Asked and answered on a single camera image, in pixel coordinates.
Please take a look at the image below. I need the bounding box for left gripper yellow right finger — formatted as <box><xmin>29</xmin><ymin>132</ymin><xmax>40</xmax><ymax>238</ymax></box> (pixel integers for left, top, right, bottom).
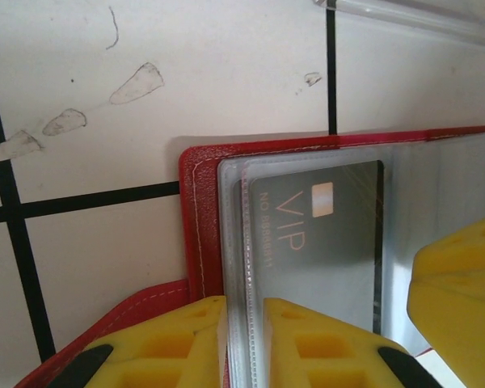
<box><xmin>262</xmin><ymin>297</ymin><xmax>428</xmax><ymax>388</ymax></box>

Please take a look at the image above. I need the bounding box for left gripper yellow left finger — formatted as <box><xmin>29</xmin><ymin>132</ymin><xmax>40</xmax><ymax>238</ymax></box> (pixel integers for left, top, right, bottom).
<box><xmin>52</xmin><ymin>294</ymin><xmax>230</xmax><ymax>388</ymax></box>

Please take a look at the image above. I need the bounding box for black VIP card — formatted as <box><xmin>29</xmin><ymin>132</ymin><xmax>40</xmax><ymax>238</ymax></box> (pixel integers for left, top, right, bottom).
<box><xmin>242</xmin><ymin>159</ymin><xmax>386</xmax><ymax>352</ymax></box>

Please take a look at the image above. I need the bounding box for red leather card holder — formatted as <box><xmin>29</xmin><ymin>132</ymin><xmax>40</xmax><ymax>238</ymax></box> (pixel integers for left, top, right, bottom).
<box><xmin>15</xmin><ymin>124</ymin><xmax>485</xmax><ymax>388</ymax></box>

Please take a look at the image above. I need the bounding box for clear acrylic card stand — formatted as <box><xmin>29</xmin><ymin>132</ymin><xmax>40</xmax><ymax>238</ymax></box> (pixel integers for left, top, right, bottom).
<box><xmin>310</xmin><ymin>0</ymin><xmax>485</xmax><ymax>48</ymax></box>

